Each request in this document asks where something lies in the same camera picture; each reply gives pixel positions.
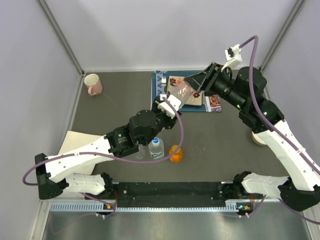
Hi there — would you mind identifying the orange juice bottle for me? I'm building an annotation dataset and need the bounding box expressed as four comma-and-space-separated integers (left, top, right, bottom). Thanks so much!
169, 145, 183, 164

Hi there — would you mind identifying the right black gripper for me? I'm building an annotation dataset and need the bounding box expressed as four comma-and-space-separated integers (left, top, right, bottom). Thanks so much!
183, 62, 246, 111

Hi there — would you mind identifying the square floral plate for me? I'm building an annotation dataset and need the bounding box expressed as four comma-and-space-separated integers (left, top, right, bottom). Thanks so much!
167, 75, 202, 107

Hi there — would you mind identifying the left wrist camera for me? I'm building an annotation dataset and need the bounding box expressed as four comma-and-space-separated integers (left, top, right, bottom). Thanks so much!
157, 94, 182, 119

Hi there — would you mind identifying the white notebook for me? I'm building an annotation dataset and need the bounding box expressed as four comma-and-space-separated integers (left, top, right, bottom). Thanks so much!
55, 130, 110, 167

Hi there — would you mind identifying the white paper cup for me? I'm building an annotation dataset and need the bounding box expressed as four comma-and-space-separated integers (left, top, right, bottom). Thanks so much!
251, 131, 267, 146

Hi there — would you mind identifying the clear empty glass bottle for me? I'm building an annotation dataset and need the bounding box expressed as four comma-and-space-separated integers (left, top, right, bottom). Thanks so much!
135, 144, 149, 161

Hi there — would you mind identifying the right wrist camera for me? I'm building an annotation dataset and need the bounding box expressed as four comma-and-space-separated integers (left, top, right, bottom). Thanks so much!
222, 44, 243, 70

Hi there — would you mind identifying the purple cable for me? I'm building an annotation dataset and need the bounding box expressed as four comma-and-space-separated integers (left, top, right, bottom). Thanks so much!
238, 34, 320, 176
22, 96, 185, 186

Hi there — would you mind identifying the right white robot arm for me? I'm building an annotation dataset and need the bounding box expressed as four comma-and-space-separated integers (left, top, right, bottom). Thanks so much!
184, 63, 320, 212

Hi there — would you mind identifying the blue cap water bottle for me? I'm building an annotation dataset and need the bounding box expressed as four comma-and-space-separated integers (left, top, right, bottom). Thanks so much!
148, 137, 165, 160

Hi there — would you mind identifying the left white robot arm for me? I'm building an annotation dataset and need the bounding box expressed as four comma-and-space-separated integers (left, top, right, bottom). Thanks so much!
34, 95, 182, 200

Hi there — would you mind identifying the blue patterned placemat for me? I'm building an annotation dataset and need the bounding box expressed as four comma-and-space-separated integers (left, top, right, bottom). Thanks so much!
151, 70, 209, 113

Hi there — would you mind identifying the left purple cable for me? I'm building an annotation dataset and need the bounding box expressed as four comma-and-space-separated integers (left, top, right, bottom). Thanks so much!
22, 96, 185, 186

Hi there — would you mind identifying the red label water bottle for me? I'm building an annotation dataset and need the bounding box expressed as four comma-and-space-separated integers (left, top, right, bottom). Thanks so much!
167, 77, 194, 108

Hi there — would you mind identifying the pink mug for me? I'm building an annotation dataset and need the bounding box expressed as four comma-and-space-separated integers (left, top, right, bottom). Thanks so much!
84, 73, 103, 96

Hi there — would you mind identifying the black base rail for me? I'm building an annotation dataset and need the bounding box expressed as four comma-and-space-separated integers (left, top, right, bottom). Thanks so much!
113, 182, 237, 208

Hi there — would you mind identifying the silver fork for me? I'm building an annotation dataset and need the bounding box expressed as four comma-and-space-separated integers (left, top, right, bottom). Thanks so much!
161, 76, 167, 91

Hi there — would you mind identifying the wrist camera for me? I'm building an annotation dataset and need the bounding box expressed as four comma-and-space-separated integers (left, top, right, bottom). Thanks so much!
157, 94, 182, 119
222, 44, 243, 70

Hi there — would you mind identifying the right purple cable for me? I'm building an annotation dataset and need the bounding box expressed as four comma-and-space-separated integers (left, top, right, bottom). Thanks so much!
238, 34, 320, 176

